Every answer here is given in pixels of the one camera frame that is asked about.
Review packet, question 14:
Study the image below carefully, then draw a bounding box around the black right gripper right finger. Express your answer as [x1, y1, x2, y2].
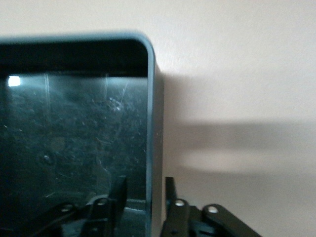
[159, 176, 262, 237]

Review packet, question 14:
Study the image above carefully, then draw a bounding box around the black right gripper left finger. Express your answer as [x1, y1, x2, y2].
[32, 176, 129, 237]

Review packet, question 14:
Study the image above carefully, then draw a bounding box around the black rectangular plastic box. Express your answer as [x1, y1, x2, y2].
[0, 31, 165, 237]

